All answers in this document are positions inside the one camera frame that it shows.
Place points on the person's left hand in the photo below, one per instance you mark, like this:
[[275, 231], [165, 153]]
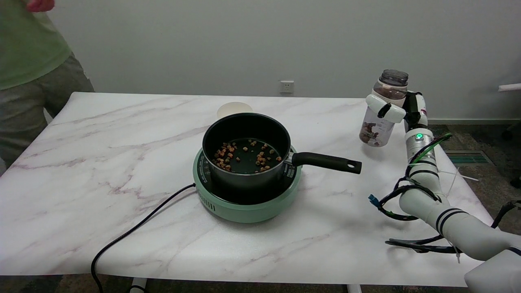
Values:
[[40, 5]]

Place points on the white robot body shell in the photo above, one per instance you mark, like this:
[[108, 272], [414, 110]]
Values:
[[496, 274]]

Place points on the floor vent grille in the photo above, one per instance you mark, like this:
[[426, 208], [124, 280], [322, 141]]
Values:
[[470, 157]]

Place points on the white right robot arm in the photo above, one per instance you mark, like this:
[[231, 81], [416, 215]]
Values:
[[456, 224]]

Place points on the white horizontal pipe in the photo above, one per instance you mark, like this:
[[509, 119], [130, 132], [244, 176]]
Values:
[[511, 87]]

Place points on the white wall outlet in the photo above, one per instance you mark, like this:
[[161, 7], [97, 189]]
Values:
[[287, 86]]

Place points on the clear bottle with brown food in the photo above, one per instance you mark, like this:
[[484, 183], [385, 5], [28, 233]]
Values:
[[376, 136]]

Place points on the brown food pieces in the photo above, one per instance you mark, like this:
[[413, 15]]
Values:
[[222, 162]]

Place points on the cream round lid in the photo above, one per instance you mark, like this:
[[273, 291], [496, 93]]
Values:
[[234, 109]]

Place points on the green induction cooker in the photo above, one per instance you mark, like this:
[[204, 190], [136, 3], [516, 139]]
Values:
[[244, 209]]

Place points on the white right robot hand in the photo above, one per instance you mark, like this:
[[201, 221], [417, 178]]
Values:
[[415, 110]]

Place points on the person in green shirt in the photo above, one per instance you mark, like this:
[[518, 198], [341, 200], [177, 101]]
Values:
[[24, 53]]

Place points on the white table leg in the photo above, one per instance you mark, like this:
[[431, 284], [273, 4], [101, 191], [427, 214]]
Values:
[[137, 285], [354, 288]]

